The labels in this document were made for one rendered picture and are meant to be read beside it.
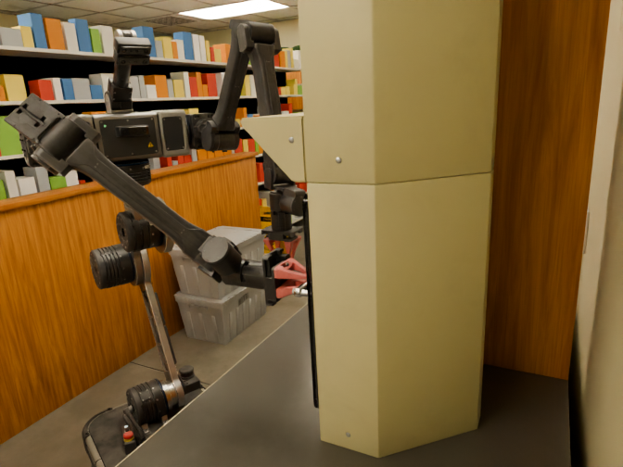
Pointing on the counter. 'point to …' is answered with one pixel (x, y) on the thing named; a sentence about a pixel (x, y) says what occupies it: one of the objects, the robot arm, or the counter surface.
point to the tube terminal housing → (400, 212)
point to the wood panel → (542, 179)
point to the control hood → (281, 141)
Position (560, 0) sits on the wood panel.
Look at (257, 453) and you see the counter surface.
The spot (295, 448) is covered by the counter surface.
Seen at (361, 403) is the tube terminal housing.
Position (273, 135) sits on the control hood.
